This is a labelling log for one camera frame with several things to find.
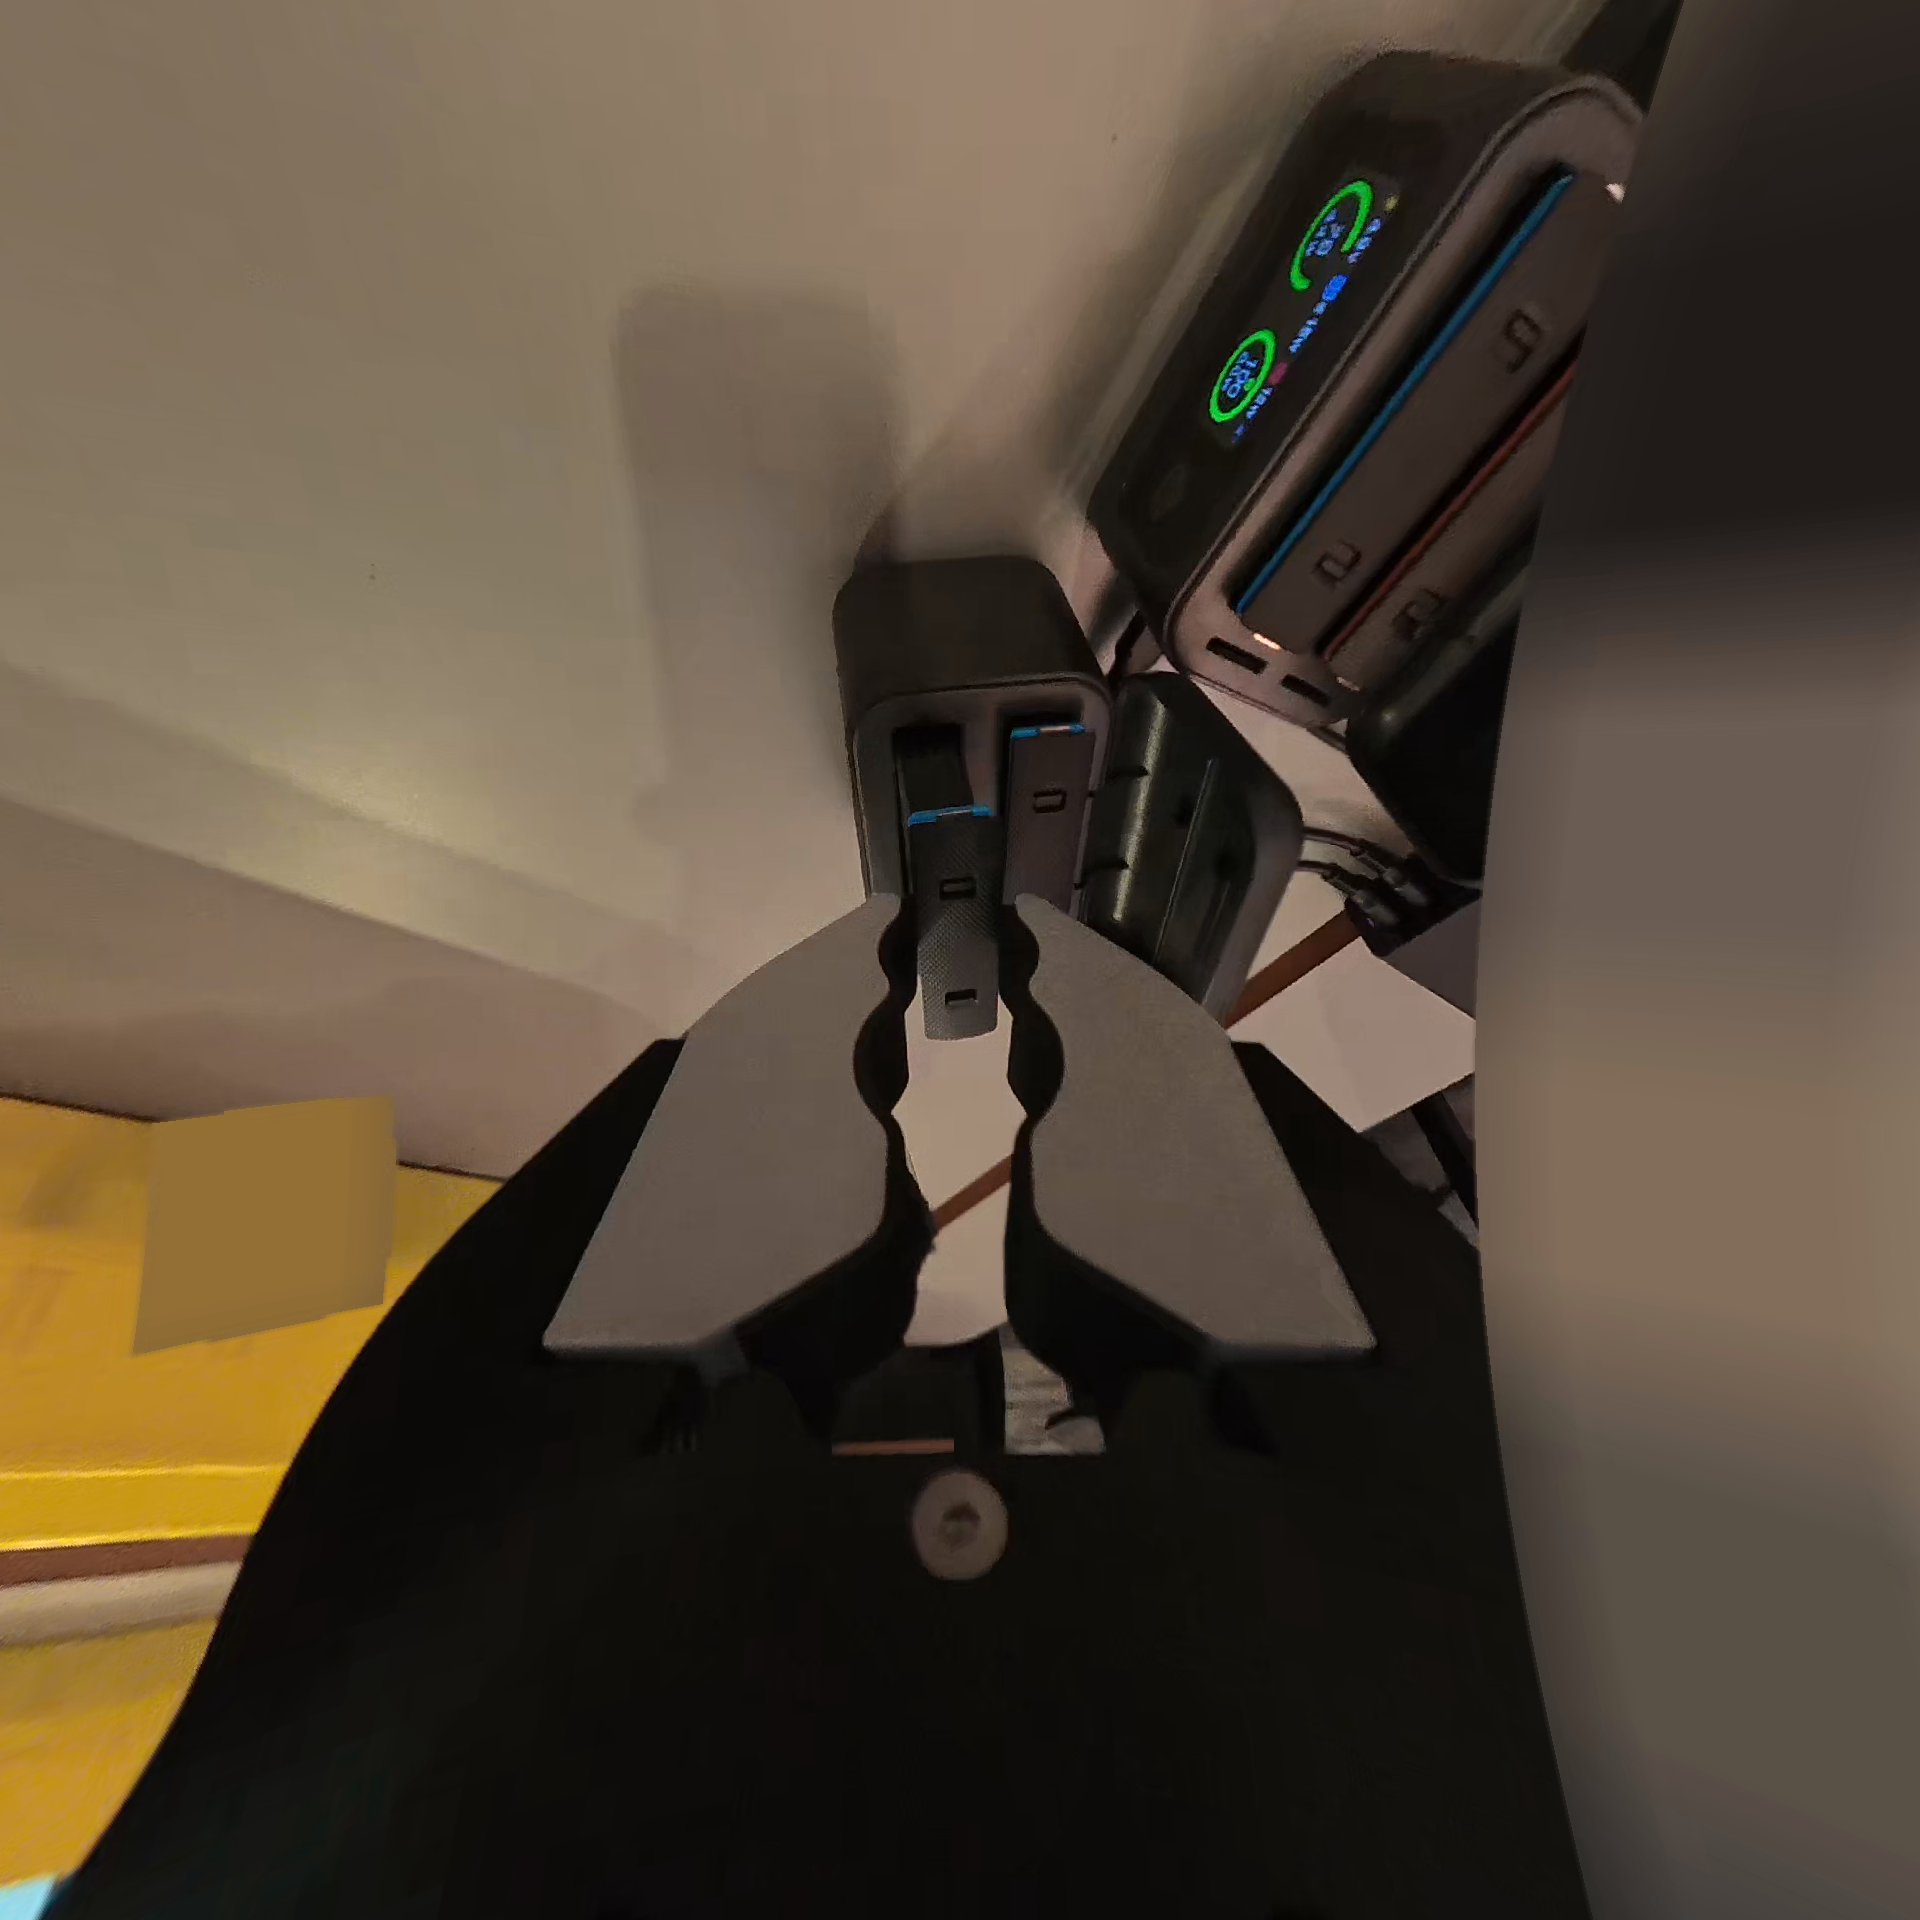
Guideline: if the black charging cable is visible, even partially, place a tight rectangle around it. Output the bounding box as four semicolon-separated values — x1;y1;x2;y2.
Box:
1294;824;1478;963

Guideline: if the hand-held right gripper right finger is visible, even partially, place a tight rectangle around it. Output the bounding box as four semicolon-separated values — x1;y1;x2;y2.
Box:
1001;895;1376;1412

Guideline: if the blue striped black battery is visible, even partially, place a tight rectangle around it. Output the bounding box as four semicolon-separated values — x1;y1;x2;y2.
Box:
1236;168;1584;663
1008;723;1095;904
900;804;1008;1044

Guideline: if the black battery charger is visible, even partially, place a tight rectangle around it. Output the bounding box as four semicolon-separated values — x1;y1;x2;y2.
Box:
1084;54;1643;888
832;555;1307;1024

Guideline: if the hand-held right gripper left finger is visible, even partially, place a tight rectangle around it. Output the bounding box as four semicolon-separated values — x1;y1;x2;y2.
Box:
540;892;940;1420

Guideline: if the red striped black battery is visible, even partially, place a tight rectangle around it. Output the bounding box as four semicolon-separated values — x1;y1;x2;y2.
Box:
1327;360;1576;707

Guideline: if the yellow plastic bin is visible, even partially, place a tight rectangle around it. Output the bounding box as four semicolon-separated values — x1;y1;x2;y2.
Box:
0;1094;509;1920

